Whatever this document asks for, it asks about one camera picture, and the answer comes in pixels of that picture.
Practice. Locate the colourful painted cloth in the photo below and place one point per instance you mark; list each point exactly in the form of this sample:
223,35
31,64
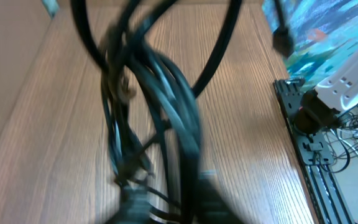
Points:
314,37

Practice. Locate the floor cable clutter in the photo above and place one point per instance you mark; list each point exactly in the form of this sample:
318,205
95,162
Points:
343,140

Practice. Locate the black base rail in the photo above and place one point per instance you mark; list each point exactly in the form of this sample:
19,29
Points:
314,158

